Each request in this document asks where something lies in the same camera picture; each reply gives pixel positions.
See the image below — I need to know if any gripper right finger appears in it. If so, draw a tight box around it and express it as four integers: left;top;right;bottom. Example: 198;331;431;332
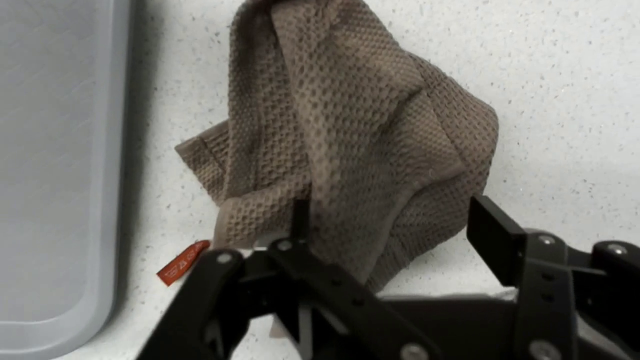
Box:
466;194;640;360

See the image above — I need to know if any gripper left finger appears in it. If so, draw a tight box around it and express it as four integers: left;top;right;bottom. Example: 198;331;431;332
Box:
136;199;443;360

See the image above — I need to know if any grey plastic tray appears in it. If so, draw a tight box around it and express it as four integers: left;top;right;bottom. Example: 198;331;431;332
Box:
0;0;135;360

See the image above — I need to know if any brown waffle-weave towel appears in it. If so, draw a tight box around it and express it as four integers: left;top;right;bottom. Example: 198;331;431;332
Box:
156;0;500;338

